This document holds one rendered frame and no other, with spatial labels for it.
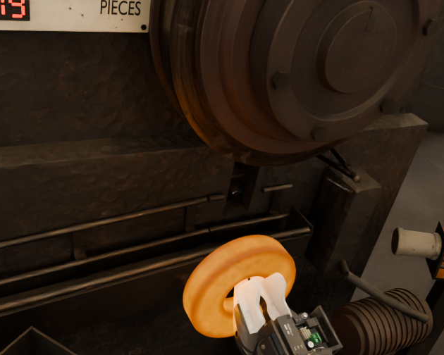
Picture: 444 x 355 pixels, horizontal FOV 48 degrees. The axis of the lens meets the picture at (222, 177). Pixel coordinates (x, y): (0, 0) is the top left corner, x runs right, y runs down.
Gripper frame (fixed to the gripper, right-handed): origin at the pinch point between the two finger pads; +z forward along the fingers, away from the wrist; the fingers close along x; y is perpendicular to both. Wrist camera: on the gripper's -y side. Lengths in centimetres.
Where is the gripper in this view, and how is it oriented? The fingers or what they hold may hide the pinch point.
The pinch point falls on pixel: (244, 277)
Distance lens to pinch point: 67.1
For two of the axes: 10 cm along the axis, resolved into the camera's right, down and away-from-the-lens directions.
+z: -3.8, -7.6, 5.3
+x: -8.8, 1.1, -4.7
